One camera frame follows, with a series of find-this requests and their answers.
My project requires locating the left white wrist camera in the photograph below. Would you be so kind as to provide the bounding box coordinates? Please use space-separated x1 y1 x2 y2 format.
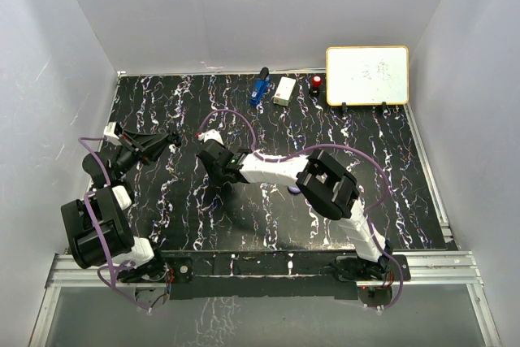
103 122 123 145

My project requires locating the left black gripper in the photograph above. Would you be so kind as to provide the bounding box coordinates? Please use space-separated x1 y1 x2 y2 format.
110 130 171 179

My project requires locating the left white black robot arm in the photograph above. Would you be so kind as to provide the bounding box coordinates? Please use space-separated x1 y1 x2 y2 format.
61 122 180 282

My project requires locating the aluminium frame rail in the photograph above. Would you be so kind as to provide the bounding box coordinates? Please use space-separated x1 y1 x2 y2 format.
45 251 483 288

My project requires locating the purple earbud charging case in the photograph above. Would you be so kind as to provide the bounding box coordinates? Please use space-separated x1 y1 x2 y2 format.
288 187 301 194

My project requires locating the blue stapler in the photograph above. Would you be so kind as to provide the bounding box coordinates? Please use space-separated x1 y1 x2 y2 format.
249 67 271 106

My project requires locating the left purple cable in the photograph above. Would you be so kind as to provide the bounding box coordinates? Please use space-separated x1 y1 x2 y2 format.
78 135 135 295

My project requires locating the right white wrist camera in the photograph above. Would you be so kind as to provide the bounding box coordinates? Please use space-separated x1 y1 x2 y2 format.
197 129 223 145

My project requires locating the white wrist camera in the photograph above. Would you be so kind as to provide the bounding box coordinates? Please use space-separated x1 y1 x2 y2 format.
103 122 123 145
197 129 223 145

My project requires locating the white small box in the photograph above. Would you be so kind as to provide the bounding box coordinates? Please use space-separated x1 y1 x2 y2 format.
273 76 296 106

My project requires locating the black earbud charging case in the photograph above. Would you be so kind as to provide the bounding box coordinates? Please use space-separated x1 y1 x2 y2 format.
169 132 182 147

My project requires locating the red emergency button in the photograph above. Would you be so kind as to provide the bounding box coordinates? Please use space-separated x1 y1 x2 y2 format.
310 75 323 96

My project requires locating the black front base bar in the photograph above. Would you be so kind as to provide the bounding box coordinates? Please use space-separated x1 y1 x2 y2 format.
162 249 411 305

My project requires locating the white board yellow frame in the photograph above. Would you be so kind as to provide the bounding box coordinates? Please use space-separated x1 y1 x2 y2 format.
326 46 410 106

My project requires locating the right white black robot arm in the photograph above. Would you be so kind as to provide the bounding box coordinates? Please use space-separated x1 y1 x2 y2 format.
197 136 392 280

